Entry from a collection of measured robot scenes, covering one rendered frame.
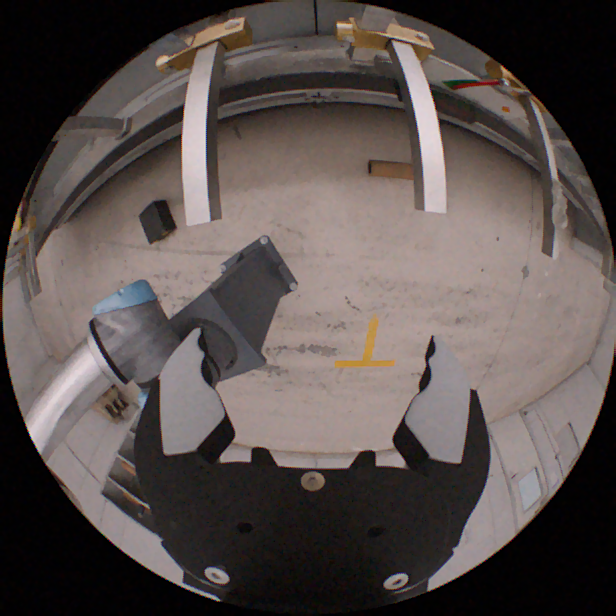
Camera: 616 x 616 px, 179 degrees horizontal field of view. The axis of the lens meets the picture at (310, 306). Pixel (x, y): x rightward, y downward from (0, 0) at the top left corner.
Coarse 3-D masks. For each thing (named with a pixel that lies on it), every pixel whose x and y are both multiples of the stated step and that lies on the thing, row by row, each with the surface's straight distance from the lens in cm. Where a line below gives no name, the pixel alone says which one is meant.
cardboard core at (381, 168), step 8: (376, 160) 104; (368, 168) 107; (376, 168) 101; (384, 168) 102; (392, 168) 103; (400, 168) 104; (408, 168) 106; (384, 176) 105; (392, 176) 105; (400, 176) 106; (408, 176) 107
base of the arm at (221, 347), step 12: (192, 324) 59; (204, 324) 58; (216, 324) 59; (180, 336) 59; (216, 336) 57; (228, 336) 59; (216, 348) 56; (228, 348) 58; (216, 360) 55; (228, 360) 59; (228, 372) 64
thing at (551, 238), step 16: (528, 96) 49; (528, 112) 48; (544, 128) 48; (544, 144) 44; (544, 160) 44; (544, 176) 43; (544, 192) 43; (544, 208) 42; (544, 224) 42; (544, 240) 42
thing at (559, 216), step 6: (552, 186) 41; (558, 186) 41; (552, 192) 40; (558, 192) 42; (558, 198) 40; (564, 198) 42; (558, 204) 41; (564, 204) 42; (552, 210) 39; (558, 210) 40; (564, 210) 43; (552, 216) 39; (558, 216) 40; (564, 216) 43; (558, 222) 40; (564, 222) 43
